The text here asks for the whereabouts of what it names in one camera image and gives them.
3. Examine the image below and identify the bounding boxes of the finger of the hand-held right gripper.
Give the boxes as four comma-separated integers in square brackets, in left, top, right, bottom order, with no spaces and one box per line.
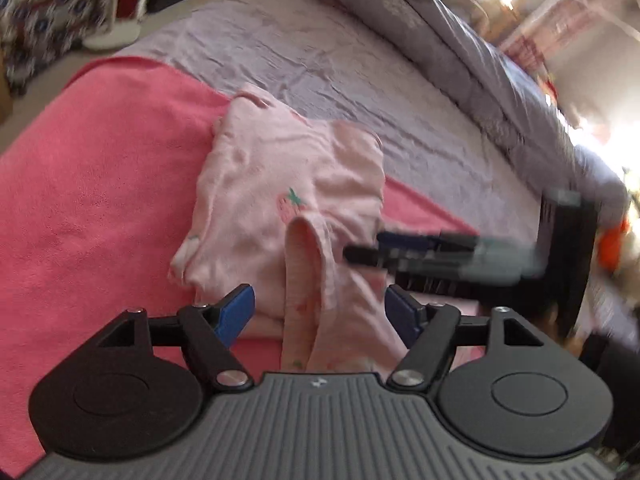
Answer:
[345,246,471,268]
[377,230,478,252]

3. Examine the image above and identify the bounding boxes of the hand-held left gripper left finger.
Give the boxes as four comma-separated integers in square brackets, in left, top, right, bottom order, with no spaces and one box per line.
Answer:
[95,284,256,393]

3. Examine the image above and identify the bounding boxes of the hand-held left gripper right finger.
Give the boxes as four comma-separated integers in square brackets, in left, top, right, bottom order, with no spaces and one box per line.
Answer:
[386,284,546,393]

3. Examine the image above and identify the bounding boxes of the pink strawberry pants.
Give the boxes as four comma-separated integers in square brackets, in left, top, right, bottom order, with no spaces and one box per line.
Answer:
[280,215,408,373]

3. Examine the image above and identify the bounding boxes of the pink strawberry top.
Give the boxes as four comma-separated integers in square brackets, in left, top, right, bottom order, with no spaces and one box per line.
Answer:
[170,85,386,321]

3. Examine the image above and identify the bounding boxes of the orange plush toy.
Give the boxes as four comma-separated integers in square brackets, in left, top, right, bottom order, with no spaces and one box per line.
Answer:
[597,217,633,273]

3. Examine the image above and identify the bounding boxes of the grey bed sheet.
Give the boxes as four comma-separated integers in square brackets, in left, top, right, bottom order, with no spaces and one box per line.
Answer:
[112,0,576,241]

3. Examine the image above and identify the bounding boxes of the pink fleece blanket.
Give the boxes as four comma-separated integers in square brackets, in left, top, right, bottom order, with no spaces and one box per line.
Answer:
[0,57,481,466]

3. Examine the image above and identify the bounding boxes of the grey floral duvet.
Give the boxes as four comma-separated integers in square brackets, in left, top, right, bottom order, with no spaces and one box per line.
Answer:
[225,0,631,221]

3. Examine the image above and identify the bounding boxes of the floral curtain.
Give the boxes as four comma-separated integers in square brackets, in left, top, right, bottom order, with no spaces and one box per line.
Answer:
[500,0,621,76]

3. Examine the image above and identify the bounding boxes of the beige standing fan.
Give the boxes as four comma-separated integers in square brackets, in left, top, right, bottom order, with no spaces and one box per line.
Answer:
[82,20,141,51]

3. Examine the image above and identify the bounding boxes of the black white patterned cloth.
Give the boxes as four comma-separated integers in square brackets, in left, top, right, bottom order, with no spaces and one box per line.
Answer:
[0,0,131,96]

